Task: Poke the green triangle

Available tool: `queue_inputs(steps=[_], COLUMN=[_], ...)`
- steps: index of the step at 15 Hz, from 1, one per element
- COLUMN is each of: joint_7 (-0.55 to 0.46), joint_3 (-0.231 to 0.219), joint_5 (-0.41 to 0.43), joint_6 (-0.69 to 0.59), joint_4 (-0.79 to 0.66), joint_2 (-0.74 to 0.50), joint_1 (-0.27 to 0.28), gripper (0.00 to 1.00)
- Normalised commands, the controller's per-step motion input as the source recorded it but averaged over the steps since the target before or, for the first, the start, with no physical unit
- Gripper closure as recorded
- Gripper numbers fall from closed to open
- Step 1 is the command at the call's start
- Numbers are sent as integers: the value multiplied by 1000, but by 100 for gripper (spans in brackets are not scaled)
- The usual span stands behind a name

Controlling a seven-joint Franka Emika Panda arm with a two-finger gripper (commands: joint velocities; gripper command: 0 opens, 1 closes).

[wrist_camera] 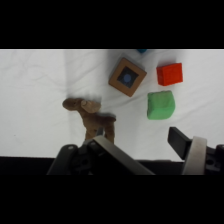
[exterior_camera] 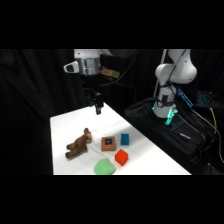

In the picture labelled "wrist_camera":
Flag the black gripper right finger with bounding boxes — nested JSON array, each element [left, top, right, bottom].
[[167, 126, 224, 176]]

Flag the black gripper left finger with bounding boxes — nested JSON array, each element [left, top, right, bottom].
[[46, 134, 156, 176]]

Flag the brown plush moose toy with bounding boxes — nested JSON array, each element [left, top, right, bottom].
[[62, 97, 117, 144]]

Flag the green foam block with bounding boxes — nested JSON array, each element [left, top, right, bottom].
[[146, 90, 176, 121]]

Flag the brown square box blue centre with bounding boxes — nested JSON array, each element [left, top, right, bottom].
[[108, 57, 148, 98]]

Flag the red toy block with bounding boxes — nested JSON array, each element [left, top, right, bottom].
[[156, 62, 184, 87]]

